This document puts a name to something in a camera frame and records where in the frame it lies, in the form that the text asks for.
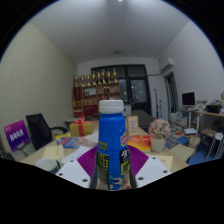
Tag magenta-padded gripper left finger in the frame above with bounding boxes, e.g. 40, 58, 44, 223
55, 145, 100, 189

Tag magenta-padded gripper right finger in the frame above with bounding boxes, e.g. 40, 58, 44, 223
128, 144, 173, 188

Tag blue drink bottle white cap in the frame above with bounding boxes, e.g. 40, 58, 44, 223
96, 99, 132, 191

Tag colourful magazine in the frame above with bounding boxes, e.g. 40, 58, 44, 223
56, 135, 81, 149

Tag orange yellow book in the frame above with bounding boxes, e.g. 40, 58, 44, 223
127, 134, 152, 153

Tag pink flowers in white pot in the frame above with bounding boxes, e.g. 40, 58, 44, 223
148, 118, 172, 153

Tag yellow gift box red ribbon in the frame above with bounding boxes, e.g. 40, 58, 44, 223
69, 116, 94, 138

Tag orange standing card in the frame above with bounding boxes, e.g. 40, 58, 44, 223
125, 115, 140, 137

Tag stack of books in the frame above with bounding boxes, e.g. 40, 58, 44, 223
169, 111, 188, 134

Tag black office chair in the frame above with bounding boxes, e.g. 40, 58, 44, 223
25, 113, 69, 151

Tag brown wooden stool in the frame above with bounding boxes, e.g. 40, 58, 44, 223
196, 128, 218, 154

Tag black tripod stand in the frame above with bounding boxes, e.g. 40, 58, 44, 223
153, 88, 164, 120

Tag purple sign board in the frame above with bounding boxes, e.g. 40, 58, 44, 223
3, 119, 32, 153

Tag white round stool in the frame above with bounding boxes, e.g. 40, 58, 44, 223
204, 132, 224, 161

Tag wooden shelf unit with trophies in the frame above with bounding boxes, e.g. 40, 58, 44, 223
72, 68, 122, 118

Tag black computer monitor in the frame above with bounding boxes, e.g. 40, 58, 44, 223
181, 91, 197, 108

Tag wooden side desk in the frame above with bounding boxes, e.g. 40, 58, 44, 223
179, 105, 224, 134

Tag dark glass door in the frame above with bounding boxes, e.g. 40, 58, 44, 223
90, 64, 153, 116

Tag white wall air conditioner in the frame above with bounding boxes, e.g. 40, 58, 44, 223
158, 57, 175, 73

